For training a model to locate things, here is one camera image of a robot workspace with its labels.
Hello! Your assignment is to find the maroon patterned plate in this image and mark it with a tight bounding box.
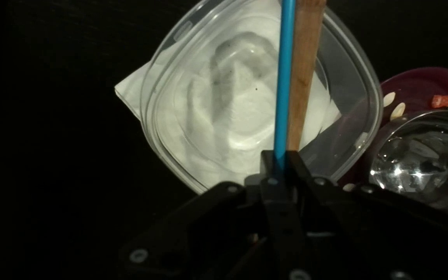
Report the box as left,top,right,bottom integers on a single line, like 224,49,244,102
337,65,448,194

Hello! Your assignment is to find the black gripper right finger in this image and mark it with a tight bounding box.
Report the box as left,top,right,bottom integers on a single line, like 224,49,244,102
285,147,448,280

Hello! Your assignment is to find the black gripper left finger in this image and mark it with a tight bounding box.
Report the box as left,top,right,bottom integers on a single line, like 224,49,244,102
121,149,294,280

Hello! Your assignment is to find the shiny metal bowl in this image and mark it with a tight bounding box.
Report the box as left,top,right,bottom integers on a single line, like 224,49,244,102
365,108,448,219

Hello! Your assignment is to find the clear plastic bowl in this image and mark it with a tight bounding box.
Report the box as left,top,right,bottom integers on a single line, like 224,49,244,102
138,0,386,195

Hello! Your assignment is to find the blue pen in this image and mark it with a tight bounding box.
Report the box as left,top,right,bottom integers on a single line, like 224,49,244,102
272,0,299,174

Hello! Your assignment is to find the wooden spatula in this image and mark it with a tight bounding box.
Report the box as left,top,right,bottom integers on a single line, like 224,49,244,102
286,0,330,152

